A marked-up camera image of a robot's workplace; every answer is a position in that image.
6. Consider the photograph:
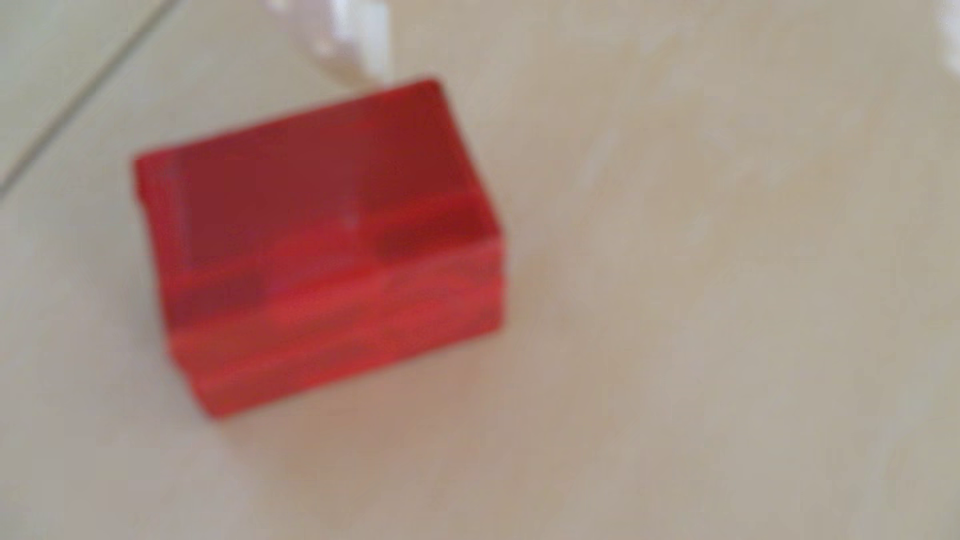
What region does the red block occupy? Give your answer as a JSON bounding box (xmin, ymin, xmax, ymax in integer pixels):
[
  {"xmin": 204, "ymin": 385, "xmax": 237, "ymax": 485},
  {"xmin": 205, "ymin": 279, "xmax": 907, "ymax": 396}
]
[{"xmin": 133, "ymin": 77, "xmax": 506, "ymax": 420}]

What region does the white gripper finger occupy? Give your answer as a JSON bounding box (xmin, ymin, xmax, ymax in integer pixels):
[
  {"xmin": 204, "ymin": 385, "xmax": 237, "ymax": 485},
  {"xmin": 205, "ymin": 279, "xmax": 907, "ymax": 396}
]
[
  {"xmin": 937, "ymin": 0, "xmax": 960, "ymax": 76},
  {"xmin": 262, "ymin": 0, "xmax": 393, "ymax": 86}
]

